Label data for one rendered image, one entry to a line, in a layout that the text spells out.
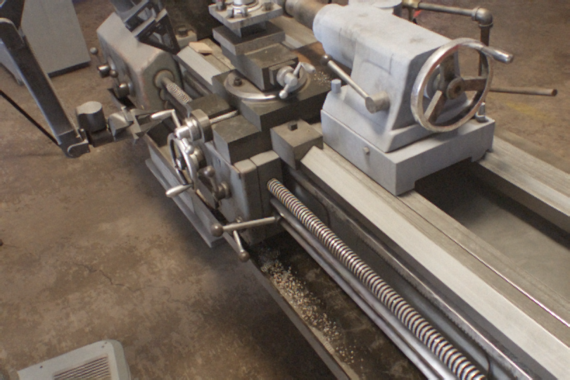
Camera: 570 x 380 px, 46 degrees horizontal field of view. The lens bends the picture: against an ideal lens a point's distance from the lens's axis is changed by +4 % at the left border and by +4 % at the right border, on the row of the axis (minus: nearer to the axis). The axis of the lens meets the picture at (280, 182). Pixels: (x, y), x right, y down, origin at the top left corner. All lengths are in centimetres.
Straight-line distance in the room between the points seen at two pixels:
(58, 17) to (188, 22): 204
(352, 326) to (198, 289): 92
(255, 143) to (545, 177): 77
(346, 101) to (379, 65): 16
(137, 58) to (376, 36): 123
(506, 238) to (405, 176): 29
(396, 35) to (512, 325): 73
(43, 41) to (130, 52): 185
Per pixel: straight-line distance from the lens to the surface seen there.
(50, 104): 181
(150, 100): 264
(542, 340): 134
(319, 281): 203
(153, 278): 277
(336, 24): 178
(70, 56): 459
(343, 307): 196
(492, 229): 174
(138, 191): 329
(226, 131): 189
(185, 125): 193
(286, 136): 182
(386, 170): 163
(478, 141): 175
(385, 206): 158
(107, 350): 220
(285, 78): 183
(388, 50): 161
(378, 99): 159
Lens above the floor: 182
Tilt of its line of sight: 35 degrees down
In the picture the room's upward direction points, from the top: 7 degrees counter-clockwise
